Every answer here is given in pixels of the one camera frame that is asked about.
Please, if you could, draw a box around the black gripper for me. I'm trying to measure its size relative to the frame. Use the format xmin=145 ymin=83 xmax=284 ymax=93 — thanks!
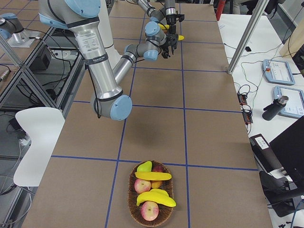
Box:
xmin=161 ymin=33 xmax=179 ymax=58
xmin=166 ymin=13 xmax=184 ymax=35

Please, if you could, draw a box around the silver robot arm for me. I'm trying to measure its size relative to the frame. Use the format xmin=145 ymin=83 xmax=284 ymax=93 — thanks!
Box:
xmin=38 ymin=0 xmax=184 ymax=121
xmin=132 ymin=0 xmax=184 ymax=35

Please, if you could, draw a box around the brown wicker basket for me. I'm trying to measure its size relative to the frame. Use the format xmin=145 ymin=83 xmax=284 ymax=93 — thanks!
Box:
xmin=127 ymin=161 xmax=177 ymax=228

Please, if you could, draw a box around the red cylinder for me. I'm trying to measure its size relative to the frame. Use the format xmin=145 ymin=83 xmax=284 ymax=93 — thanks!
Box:
xmin=216 ymin=0 xmax=226 ymax=21

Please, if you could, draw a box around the orange circuit board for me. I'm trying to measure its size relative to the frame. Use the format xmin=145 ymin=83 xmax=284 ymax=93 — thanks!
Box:
xmin=237 ymin=93 xmax=253 ymax=125

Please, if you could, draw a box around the blue teach pendant far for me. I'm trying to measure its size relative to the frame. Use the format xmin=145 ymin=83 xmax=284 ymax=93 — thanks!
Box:
xmin=262 ymin=59 xmax=295 ymax=86

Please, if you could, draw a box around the blue teach pendant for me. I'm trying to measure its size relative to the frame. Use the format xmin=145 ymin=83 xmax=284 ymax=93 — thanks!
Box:
xmin=273 ymin=85 xmax=304 ymax=119
xmin=262 ymin=59 xmax=295 ymax=86

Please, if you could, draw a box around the red apple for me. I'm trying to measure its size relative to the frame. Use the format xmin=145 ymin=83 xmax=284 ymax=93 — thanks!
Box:
xmin=152 ymin=165 xmax=164 ymax=172

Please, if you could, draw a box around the green pear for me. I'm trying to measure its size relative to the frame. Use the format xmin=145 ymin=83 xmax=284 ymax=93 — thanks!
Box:
xmin=137 ymin=161 xmax=152 ymax=172

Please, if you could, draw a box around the orange red mango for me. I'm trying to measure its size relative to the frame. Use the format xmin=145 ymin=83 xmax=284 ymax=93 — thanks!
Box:
xmin=151 ymin=180 xmax=162 ymax=189

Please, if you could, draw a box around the black computer box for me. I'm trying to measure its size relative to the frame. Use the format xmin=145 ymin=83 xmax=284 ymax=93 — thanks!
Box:
xmin=249 ymin=134 xmax=283 ymax=172

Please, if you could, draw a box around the blue teach pendant near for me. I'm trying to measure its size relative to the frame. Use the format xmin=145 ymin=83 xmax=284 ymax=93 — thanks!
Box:
xmin=273 ymin=85 xmax=304 ymax=119

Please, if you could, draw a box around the pink peach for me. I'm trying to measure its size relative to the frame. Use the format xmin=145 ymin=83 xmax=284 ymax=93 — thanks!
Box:
xmin=141 ymin=201 xmax=159 ymax=221
xmin=134 ymin=179 xmax=151 ymax=194

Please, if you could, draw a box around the white curved panel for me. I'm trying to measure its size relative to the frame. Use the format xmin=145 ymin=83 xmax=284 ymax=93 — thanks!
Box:
xmin=13 ymin=107 xmax=65 ymax=187

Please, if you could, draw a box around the black monitor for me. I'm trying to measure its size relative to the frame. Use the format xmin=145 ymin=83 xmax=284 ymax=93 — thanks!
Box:
xmin=270 ymin=117 xmax=304 ymax=185

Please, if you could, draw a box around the white camera mast pedestal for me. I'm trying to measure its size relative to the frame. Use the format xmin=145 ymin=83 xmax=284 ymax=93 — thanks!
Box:
xmin=98 ymin=0 xmax=121 ymax=68

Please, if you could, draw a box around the aluminium frame post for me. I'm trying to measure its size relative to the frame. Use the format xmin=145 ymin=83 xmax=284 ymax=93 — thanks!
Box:
xmin=227 ymin=0 xmax=269 ymax=75

